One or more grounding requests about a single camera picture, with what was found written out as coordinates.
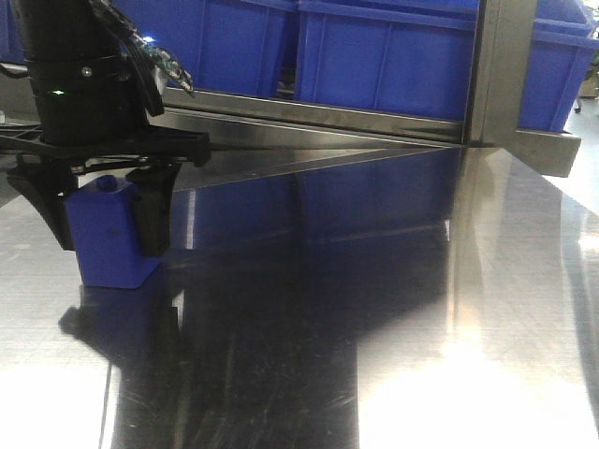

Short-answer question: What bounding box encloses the blue bin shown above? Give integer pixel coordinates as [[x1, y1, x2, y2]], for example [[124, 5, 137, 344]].
[[112, 1, 297, 97], [519, 1, 598, 133], [294, 1, 477, 121], [0, 0, 23, 64]]

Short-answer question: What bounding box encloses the blue bin far right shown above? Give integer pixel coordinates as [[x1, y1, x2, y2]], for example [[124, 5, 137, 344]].
[[519, 1, 598, 133]]

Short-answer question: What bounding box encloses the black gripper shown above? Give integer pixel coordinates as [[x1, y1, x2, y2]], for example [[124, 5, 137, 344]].
[[1, 86, 210, 257]]

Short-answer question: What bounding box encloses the blue plastic part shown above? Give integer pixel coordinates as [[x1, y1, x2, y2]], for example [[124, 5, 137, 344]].
[[65, 175, 160, 289]]

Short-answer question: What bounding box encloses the cable bundle with connector board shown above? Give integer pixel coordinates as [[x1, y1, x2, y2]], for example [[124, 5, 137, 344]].
[[86, 0, 197, 118]]

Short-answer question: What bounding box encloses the blue bin far left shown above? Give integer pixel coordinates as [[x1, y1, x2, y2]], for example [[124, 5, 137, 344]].
[[0, 0, 23, 64]]

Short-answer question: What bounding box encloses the blue bin middle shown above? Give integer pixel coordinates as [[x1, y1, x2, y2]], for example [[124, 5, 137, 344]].
[[294, 1, 477, 121]]

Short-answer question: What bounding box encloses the stainless steel shelf frame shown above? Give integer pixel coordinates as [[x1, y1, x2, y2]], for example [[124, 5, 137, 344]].
[[0, 0, 582, 179]]

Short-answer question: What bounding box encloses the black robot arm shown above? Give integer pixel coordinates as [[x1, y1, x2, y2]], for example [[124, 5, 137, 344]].
[[1, 1, 211, 257]]

